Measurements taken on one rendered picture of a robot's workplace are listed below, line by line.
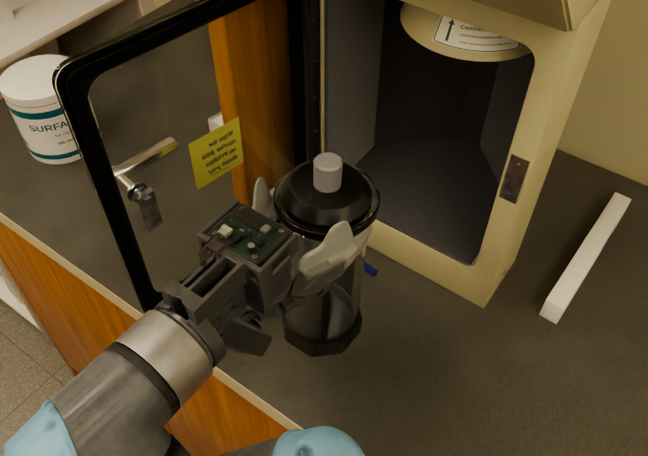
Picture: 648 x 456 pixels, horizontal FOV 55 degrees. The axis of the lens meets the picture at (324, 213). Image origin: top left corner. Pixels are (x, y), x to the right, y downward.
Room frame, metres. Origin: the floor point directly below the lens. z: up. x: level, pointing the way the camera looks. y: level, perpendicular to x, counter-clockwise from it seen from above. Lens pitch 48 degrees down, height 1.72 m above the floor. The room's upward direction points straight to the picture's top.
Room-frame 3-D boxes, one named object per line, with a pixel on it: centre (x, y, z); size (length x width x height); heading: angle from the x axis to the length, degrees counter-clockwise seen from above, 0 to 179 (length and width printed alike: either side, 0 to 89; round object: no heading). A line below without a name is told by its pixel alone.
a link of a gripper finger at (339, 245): (0.37, -0.01, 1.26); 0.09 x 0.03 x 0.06; 120
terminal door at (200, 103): (0.57, 0.14, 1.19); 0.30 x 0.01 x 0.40; 135
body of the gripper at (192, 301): (0.32, 0.08, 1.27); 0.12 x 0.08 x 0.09; 144
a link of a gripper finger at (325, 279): (0.35, 0.02, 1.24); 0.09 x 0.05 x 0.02; 120
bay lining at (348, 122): (0.70, -0.18, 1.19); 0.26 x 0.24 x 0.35; 54
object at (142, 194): (0.49, 0.20, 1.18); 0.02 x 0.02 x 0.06; 45
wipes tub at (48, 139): (0.88, 0.48, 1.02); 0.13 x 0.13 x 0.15
